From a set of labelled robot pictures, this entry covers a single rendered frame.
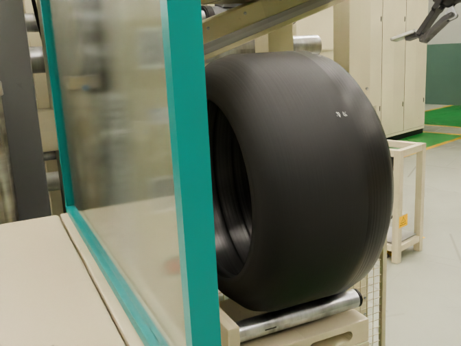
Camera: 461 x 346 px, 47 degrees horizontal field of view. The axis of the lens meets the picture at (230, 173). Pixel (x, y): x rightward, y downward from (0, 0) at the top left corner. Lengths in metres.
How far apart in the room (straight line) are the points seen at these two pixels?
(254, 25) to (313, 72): 0.49
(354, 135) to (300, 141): 0.12
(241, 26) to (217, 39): 0.09
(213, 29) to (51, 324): 1.14
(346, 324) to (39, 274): 0.84
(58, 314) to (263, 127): 0.59
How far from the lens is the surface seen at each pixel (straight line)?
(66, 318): 0.51
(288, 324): 1.23
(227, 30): 1.54
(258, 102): 1.02
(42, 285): 0.59
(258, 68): 1.09
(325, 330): 1.27
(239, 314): 1.47
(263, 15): 1.59
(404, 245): 3.90
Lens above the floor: 1.50
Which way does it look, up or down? 13 degrees down
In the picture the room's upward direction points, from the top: 3 degrees counter-clockwise
